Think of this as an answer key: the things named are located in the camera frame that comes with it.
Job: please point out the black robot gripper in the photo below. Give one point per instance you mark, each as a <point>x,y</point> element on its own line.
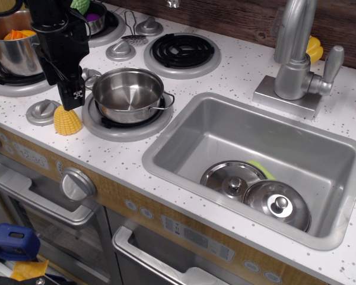
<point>63,43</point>

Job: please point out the yellow toy corn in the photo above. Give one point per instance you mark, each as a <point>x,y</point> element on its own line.
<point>66,122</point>

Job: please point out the grey stove knob hidden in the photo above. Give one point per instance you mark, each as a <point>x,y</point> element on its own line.
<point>90,76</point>

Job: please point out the front right stove burner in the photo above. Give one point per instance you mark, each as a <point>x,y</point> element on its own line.
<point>108,130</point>

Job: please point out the stove burner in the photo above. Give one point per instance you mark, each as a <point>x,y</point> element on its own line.
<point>182,56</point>
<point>114,28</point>
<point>23,90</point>
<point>108,130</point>

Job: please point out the grey stove knob front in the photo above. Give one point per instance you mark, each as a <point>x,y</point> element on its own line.
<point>42,112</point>

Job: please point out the grey stove knob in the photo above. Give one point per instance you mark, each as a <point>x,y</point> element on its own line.
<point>121,51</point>
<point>42,112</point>
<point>149,27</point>

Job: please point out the grey stove knob middle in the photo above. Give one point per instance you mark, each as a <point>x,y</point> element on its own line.
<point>121,51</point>

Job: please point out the front left stove burner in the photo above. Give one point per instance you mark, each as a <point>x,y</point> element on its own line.
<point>23,90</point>

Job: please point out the rear left stove burner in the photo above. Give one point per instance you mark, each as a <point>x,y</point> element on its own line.
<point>114,28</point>

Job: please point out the grey stove knob rear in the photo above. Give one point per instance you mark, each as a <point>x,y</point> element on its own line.
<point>149,27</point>

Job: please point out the rear right stove burner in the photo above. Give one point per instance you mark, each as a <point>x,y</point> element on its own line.
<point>182,56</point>

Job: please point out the tall steel pot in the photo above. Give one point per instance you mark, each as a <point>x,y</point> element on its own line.
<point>18,56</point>

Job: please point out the small steel pot rear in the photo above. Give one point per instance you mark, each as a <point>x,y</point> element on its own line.
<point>98,25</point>

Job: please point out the purple toy in pot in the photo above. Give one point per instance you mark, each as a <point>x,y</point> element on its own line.
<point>92,17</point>

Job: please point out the orange toy in pot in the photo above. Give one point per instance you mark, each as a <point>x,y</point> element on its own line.
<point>19,34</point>

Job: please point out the green toy vegetable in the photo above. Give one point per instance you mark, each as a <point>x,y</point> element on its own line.
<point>81,6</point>

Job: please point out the silver oven dial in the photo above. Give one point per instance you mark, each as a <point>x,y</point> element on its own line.
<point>76,185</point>

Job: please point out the grey sink basin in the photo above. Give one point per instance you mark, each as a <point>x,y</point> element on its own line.
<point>217,147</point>

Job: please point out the blue clamp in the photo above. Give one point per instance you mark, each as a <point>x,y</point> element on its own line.
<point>18,243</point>

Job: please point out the steel lid left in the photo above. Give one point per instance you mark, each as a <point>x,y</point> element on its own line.
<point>231,178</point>

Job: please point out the steel lid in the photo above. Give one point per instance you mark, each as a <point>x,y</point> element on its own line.
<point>231,178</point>
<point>281,201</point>

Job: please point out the yellow cloth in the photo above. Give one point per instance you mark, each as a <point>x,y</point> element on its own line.
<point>24,270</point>

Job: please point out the green sponge in sink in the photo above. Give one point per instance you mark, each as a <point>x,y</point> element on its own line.
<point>262,169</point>

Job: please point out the silver toy faucet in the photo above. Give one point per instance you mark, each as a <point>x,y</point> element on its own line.
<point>295,89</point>

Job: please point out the steel lid right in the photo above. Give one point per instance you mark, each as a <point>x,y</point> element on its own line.
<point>281,201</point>

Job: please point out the yellow toy bell pepper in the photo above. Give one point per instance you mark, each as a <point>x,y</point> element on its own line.
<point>314,49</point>

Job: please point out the steel pan with handles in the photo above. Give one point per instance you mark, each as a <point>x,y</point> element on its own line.
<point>129,95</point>

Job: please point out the metal wire masher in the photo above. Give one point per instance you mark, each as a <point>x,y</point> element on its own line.
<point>133,38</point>

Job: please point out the oven door with handle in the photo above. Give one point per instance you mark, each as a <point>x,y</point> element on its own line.
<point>74,236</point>

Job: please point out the dishwasher door with handle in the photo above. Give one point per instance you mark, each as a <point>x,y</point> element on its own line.
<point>147,257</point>

